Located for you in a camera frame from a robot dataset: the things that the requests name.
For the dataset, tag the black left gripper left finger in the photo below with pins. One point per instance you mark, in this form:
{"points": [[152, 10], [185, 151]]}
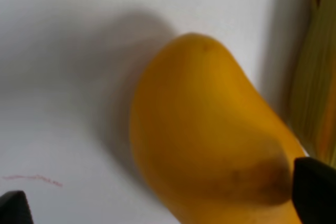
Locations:
{"points": [[15, 208]]}

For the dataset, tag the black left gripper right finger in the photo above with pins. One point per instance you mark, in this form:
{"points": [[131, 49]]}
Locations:
{"points": [[313, 191]]}

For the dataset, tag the yellow mango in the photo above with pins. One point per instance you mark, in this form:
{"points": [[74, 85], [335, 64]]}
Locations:
{"points": [[206, 142]]}

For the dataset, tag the green yellow corn cob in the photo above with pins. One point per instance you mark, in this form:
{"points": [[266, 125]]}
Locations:
{"points": [[312, 96]]}

